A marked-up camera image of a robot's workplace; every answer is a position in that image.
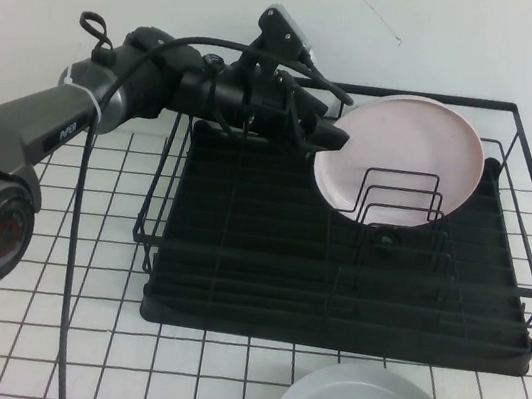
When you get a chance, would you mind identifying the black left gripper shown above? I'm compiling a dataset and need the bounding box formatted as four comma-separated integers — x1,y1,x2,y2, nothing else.
207,53,363,157

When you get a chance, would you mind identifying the pink round plate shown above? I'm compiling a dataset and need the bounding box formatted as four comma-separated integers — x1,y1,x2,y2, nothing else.
304,80,494,242

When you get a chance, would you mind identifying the black dish drying rack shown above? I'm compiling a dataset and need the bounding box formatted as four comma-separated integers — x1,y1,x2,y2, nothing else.
138,108,532,383

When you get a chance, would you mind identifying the white zip tie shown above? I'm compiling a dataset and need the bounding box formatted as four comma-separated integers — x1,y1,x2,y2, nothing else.
54,68,109,124

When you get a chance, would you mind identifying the white grid tablecloth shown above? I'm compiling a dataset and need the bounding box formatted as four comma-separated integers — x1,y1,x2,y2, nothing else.
0,96,532,399

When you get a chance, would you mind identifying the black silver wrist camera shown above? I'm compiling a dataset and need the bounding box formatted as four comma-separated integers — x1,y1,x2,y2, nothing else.
251,0,323,66

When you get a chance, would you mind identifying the black wire dish rack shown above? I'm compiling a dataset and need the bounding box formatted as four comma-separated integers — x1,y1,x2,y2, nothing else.
123,45,532,354

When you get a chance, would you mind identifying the black strap loop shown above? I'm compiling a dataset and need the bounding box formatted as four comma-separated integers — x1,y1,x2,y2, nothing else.
73,10,122,66

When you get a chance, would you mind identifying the black cable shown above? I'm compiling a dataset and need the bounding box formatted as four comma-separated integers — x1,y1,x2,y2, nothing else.
42,20,363,399

